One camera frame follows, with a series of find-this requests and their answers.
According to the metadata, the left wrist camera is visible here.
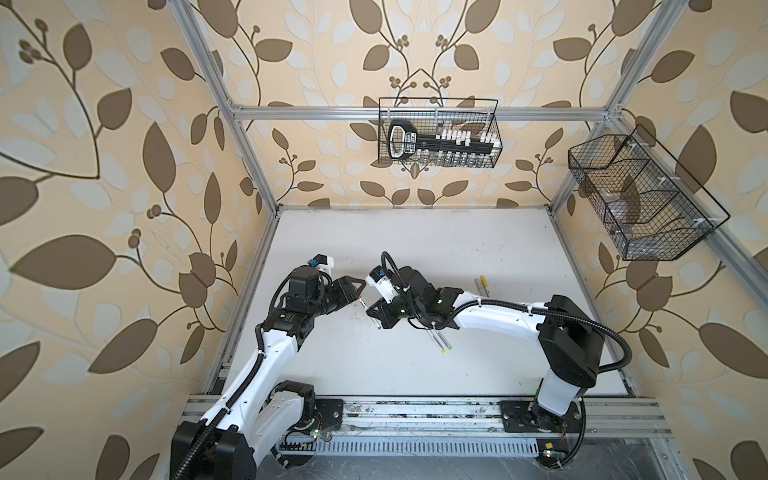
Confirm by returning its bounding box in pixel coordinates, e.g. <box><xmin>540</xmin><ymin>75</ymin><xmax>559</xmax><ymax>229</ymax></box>
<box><xmin>288</xmin><ymin>254</ymin><xmax>334</xmax><ymax>300</ymax></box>

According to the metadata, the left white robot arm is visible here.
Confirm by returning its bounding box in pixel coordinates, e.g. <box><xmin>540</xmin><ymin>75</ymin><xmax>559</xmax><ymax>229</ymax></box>
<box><xmin>169</xmin><ymin>266</ymin><xmax>365</xmax><ymax>479</ymax></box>

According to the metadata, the clear pen green tip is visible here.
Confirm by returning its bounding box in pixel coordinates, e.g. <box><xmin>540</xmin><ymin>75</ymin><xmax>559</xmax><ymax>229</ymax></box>
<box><xmin>436</xmin><ymin>331</ymin><xmax>452</xmax><ymax>351</ymax></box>

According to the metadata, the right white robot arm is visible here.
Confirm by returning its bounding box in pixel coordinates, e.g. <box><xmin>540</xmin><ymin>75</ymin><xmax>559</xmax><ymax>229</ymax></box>
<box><xmin>365</xmin><ymin>265</ymin><xmax>633</xmax><ymax>418</ymax></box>

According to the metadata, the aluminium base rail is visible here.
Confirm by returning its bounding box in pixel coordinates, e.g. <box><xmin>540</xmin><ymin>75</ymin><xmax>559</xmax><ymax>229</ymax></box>
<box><xmin>185</xmin><ymin>395</ymin><xmax>673</xmax><ymax>458</ymax></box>

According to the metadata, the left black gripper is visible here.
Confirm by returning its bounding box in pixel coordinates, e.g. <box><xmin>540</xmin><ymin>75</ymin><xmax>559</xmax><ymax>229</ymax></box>
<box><xmin>305</xmin><ymin>276</ymin><xmax>364</xmax><ymax>320</ymax></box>

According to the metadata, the clear pen yellow tip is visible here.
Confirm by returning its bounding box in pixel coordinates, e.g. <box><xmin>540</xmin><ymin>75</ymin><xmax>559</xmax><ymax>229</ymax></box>
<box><xmin>427</xmin><ymin>330</ymin><xmax>446</xmax><ymax>353</ymax></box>

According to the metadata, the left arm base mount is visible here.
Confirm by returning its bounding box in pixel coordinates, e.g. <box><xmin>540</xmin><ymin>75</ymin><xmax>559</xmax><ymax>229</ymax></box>
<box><xmin>270</xmin><ymin>398</ymin><xmax>344</xmax><ymax>469</ymax></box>

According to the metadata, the wall wire basket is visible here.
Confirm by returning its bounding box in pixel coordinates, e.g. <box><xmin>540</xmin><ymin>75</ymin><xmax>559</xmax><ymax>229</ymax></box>
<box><xmin>568</xmin><ymin>124</ymin><xmax>731</xmax><ymax>261</ymax></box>
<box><xmin>378</xmin><ymin>96</ymin><xmax>503</xmax><ymax>169</ymax></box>

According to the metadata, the black tool in basket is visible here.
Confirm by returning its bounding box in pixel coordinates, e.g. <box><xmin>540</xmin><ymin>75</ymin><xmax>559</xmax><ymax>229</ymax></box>
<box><xmin>384</xmin><ymin>120</ymin><xmax>502</xmax><ymax>161</ymax></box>

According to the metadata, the right wall wire basket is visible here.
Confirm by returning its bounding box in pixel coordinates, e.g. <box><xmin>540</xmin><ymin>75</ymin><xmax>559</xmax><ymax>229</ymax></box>
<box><xmin>568</xmin><ymin>124</ymin><xmax>731</xmax><ymax>261</ymax></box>

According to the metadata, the back wall wire basket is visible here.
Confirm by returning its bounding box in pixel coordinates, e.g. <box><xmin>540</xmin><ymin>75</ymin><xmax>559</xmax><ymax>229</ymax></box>
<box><xmin>378</xmin><ymin>96</ymin><xmax>503</xmax><ymax>169</ymax></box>

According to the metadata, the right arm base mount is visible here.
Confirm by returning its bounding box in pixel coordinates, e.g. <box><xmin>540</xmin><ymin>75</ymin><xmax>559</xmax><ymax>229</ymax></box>
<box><xmin>499</xmin><ymin>398</ymin><xmax>587</xmax><ymax>471</ymax></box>

